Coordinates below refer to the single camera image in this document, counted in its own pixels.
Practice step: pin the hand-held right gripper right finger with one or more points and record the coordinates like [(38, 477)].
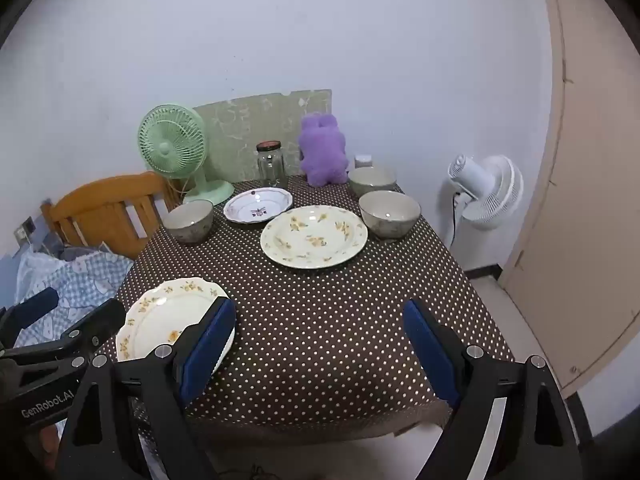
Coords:
[(430, 350)]

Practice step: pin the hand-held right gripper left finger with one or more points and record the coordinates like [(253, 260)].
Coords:
[(210, 350)]

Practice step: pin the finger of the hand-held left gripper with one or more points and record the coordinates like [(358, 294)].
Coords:
[(102, 317), (35, 307)]

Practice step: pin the scalloped yellow floral plate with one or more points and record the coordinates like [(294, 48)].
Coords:
[(160, 315)]

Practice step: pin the grey floral ceramic bowl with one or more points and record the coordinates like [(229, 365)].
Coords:
[(372, 180), (189, 222), (390, 215)]

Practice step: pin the red rimmed white plate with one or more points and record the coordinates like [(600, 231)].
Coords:
[(257, 205)]

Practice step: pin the large yellow floral deep plate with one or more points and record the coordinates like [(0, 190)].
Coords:
[(315, 237)]

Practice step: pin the person's left hand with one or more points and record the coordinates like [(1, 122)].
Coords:
[(47, 442)]

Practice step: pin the blue checked blanket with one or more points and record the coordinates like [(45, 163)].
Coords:
[(75, 280)]

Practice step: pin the wooden chair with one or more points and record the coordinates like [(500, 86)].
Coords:
[(100, 210)]

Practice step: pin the brown polka dot tablecloth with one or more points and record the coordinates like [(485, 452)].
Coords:
[(320, 320)]

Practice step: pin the white standing fan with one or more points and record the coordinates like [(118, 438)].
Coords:
[(487, 190)]

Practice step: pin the green desk fan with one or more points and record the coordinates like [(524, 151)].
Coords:
[(172, 142)]

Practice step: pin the glass jar with dark lid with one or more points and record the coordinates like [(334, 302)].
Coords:
[(271, 165)]

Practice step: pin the cotton swab container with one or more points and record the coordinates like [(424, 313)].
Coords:
[(363, 161)]

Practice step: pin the purple plush toy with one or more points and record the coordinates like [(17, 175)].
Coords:
[(324, 152)]

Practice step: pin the beige door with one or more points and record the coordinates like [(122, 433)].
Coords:
[(590, 185)]

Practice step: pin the wall socket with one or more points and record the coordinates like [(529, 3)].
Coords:
[(24, 230)]

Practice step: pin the green patterned wall board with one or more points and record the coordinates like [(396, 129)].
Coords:
[(240, 125)]

